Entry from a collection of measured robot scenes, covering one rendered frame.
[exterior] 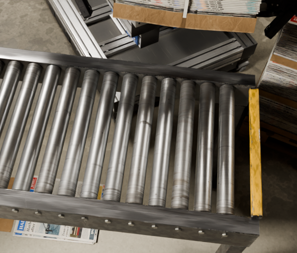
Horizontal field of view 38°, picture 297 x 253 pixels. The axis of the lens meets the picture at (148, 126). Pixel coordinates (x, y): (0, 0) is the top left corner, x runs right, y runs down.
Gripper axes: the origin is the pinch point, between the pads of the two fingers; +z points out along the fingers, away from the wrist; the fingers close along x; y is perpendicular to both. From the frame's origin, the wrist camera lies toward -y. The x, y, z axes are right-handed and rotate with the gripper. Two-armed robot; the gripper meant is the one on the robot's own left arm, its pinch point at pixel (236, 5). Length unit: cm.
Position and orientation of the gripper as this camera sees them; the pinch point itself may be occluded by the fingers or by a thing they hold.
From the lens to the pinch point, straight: 142.6
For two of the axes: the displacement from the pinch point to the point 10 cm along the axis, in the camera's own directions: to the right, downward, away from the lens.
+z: -9.9, -1.0, 0.1
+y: 0.8, -7.8, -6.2
